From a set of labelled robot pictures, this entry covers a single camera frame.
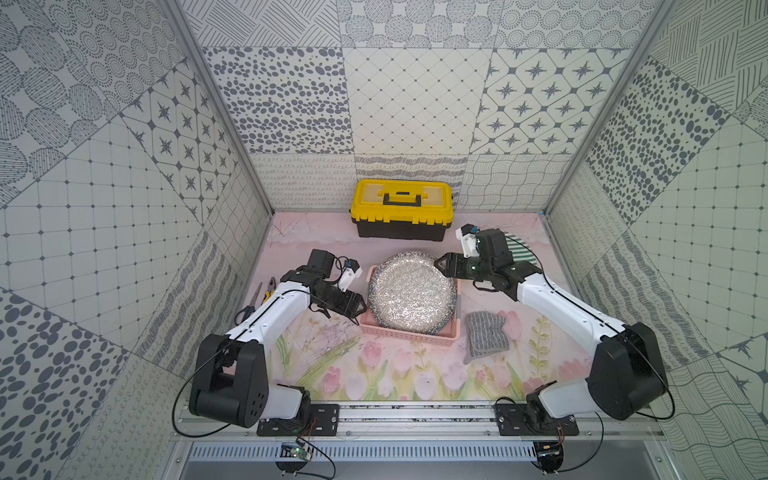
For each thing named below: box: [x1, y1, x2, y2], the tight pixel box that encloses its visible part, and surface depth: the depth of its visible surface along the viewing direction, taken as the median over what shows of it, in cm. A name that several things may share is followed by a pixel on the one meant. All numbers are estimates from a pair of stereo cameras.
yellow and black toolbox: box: [350, 179, 454, 241], surface depth 103 cm
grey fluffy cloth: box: [463, 311, 510, 364], surface depth 86 cm
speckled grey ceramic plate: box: [368, 251, 457, 336], surface depth 92 cm
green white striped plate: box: [504, 232, 543, 270], surface depth 113 cm
